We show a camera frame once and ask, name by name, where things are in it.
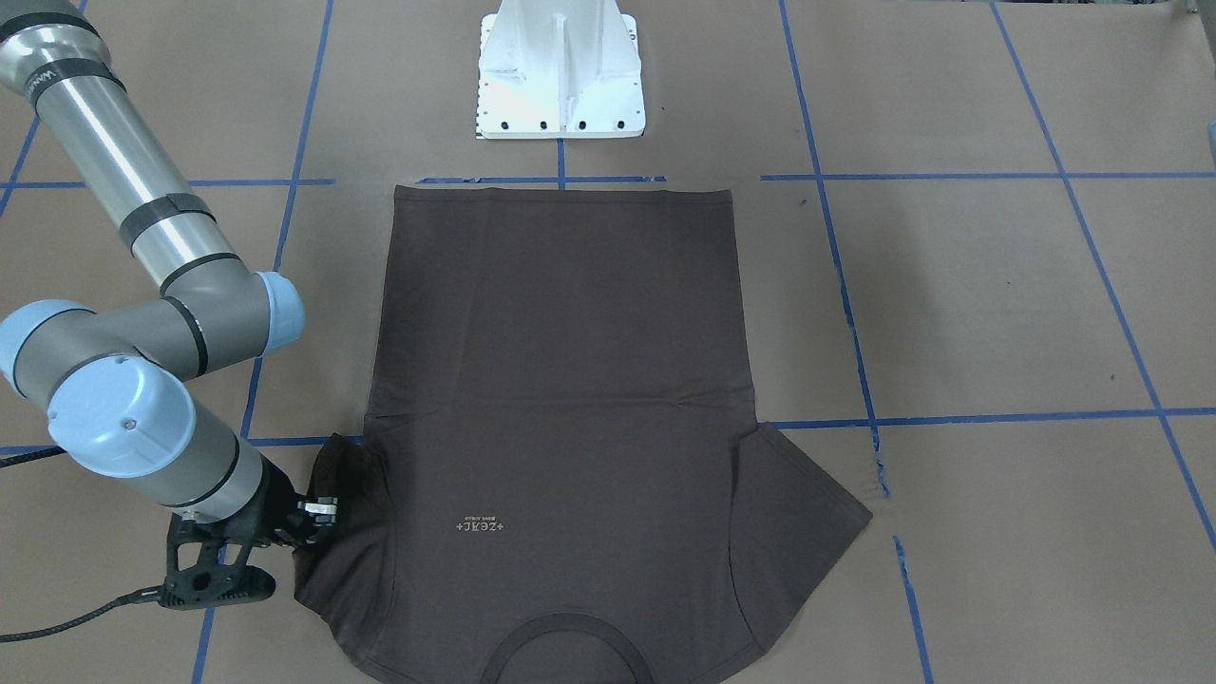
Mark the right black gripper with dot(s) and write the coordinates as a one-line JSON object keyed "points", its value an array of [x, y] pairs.
{"points": [[276, 505]]}

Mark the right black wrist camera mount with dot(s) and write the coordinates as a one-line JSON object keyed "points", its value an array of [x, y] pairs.
{"points": [[207, 565]]}

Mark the dark brown t-shirt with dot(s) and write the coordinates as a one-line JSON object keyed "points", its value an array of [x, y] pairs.
{"points": [[562, 478]]}

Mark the white metal mounting base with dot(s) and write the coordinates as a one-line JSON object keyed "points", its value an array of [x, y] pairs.
{"points": [[559, 70]]}

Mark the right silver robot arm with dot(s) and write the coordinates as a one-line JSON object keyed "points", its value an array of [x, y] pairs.
{"points": [[113, 384]]}

